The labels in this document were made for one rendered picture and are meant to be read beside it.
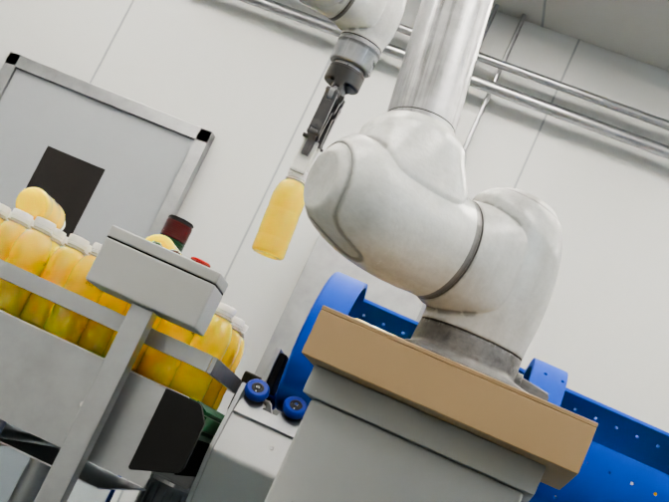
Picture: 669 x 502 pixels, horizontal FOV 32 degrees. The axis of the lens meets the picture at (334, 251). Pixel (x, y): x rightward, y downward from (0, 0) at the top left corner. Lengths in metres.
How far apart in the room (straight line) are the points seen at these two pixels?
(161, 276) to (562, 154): 4.15
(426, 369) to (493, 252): 0.22
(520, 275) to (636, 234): 4.20
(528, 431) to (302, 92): 4.76
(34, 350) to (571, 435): 0.99
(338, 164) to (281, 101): 4.59
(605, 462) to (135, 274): 0.86
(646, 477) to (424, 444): 0.68
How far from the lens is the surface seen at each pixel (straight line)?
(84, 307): 2.05
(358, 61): 2.28
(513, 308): 1.58
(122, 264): 1.91
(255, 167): 5.95
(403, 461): 1.48
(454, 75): 1.61
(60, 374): 2.02
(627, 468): 2.07
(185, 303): 1.88
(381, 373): 1.42
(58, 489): 1.92
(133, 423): 1.98
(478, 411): 1.41
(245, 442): 2.05
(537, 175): 5.82
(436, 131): 1.54
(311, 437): 1.50
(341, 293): 2.09
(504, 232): 1.57
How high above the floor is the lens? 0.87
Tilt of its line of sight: 10 degrees up
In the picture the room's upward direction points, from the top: 25 degrees clockwise
